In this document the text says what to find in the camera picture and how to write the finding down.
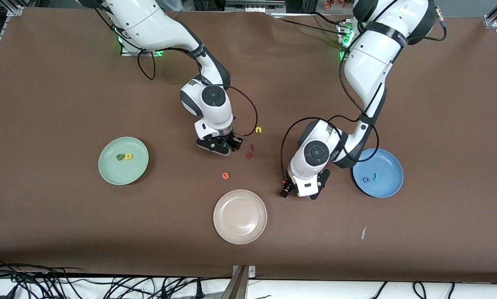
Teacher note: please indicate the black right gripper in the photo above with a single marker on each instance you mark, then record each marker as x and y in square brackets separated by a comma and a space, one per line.
[233, 140]

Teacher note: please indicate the silver metal table bracket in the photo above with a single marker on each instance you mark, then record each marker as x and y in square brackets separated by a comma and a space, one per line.
[251, 270]

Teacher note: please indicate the orange dried flowers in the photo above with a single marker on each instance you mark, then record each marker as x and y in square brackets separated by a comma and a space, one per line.
[335, 4]

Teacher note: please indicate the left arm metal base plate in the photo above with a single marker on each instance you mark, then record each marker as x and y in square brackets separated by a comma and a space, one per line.
[343, 56]

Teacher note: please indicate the grey power strip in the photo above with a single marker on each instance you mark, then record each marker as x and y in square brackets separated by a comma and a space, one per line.
[256, 5]

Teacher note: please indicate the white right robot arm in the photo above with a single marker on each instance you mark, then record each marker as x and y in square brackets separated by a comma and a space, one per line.
[148, 25]

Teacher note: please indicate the pale green round plate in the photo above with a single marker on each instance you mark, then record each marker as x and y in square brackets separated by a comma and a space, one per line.
[119, 174]

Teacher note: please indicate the blue round plate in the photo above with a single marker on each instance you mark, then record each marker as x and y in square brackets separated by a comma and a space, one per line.
[387, 182]

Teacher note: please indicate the beige round plate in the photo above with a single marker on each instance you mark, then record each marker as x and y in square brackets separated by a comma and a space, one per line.
[240, 216]

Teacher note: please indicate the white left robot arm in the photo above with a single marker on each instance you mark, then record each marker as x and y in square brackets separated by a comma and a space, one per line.
[373, 62]

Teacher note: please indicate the grey-brown stand pole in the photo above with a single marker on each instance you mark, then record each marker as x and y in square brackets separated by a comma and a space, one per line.
[236, 288]

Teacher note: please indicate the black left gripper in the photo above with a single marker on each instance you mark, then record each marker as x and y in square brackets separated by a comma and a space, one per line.
[288, 185]

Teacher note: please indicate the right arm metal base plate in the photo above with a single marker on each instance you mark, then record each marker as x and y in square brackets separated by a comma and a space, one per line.
[126, 52]

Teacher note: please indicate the brown table mat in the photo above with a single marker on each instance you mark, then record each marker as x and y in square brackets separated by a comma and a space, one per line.
[65, 228]

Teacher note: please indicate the small grey paper scrap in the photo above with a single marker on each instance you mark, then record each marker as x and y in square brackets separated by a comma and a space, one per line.
[363, 232]

